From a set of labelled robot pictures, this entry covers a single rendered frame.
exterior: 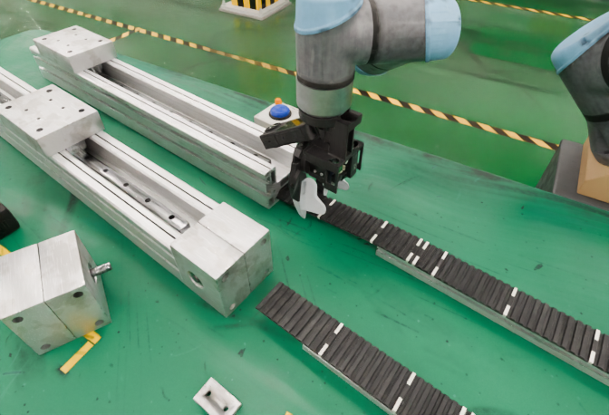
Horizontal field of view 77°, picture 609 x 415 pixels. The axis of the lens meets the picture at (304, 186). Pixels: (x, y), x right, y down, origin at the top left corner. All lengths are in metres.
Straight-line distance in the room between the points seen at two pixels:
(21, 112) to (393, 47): 0.65
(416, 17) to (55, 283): 0.53
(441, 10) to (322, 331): 0.41
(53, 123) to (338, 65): 0.51
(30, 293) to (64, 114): 0.35
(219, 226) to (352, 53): 0.29
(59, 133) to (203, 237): 0.35
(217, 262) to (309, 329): 0.14
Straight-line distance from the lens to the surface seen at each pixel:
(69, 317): 0.59
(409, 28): 0.49
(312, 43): 0.47
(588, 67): 0.77
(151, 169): 0.68
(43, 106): 0.86
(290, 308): 0.54
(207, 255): 0.52
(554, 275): 0.71
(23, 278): 0.59
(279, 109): 0.81
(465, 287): 0.60
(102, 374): 0.59
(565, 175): 0.91
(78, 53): 1.04
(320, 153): 0.55
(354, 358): 0.51
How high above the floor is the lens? 1.28
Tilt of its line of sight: 43 degrees down
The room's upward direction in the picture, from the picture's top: straight up
